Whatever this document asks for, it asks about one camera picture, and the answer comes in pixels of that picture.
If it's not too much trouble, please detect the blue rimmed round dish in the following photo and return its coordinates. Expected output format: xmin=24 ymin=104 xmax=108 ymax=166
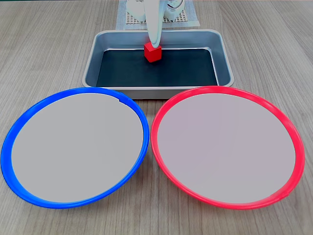
xmin=0 ymin=87 xmax=150 ymax=210

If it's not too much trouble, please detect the silver metal tray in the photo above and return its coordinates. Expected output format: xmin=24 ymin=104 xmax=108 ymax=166
xmin=82 ymin=29 xmax=235 ymax=100

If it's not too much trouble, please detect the red rimmed round dish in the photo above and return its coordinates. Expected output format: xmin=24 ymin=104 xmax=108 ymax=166
xmin=150 ymin=86 xmax=306 ymax=211

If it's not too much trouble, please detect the white cloth sheet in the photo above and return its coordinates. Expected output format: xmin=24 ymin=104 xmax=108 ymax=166
xmin=115 ymin=0 xmax=201 ymax=31

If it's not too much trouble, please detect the white grid mesh mat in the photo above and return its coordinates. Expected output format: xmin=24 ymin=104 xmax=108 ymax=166
xmin=125 ymin=9 xmax=189 ymax=25

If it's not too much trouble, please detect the red cube block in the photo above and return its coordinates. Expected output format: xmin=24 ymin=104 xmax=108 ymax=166
xmin=143 ymin=42 xmax=162 ymax=63

